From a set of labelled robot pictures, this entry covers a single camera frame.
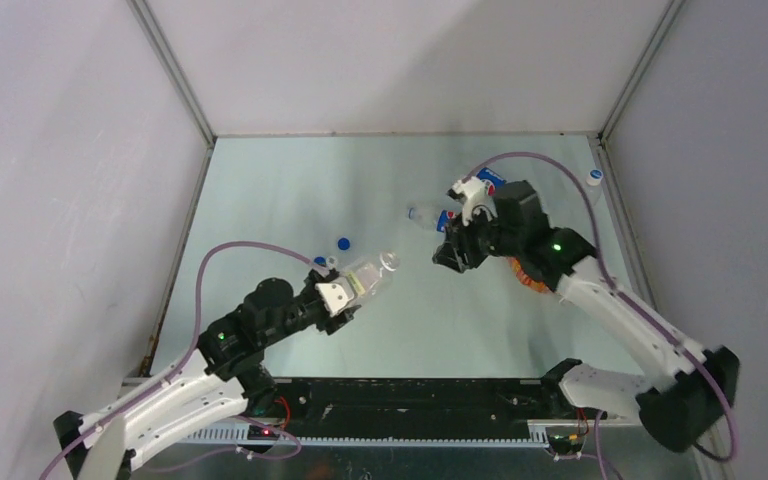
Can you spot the controller board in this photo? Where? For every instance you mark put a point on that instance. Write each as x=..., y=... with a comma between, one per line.
x=262, y=435
x=565, y=446

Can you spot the right controller board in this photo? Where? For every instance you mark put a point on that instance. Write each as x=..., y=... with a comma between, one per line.
x=565, y=446

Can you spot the Pepsi bottle blue label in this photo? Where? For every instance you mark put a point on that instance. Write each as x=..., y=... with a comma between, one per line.
x=491, y=179

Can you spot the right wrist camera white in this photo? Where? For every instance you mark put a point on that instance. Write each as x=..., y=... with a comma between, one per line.
x=472, y=194

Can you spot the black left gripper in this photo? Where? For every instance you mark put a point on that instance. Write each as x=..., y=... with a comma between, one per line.
x=331, y=324

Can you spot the clear unlabelled plastic bottle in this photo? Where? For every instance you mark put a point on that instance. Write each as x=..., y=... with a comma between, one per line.
x=594, y=194

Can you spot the grey aluminium frame rail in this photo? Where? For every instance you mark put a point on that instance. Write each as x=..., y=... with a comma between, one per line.
x=641, y=283

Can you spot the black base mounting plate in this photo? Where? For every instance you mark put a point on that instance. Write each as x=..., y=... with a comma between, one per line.
x=415, y=408

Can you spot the cream label clear bottle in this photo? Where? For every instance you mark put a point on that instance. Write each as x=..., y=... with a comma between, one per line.
x=373, y=273

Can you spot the left controller board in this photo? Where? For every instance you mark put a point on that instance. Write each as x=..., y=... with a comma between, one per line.
x=262, y=435

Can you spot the white slotted cable duct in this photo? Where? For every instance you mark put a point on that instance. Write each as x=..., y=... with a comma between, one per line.
x=234, y=434

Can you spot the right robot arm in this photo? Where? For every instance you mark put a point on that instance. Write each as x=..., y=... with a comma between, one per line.
x=683, y=388

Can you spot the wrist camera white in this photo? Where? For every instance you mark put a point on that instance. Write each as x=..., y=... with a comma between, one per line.
x=339, y=294
x=472, y=194

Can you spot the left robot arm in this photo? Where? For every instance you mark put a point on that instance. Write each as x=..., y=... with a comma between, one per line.
x=222, y=376

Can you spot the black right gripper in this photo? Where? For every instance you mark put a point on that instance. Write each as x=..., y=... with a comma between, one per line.
x=449, y=255

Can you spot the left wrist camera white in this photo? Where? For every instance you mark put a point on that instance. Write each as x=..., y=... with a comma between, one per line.
x=339, y=294

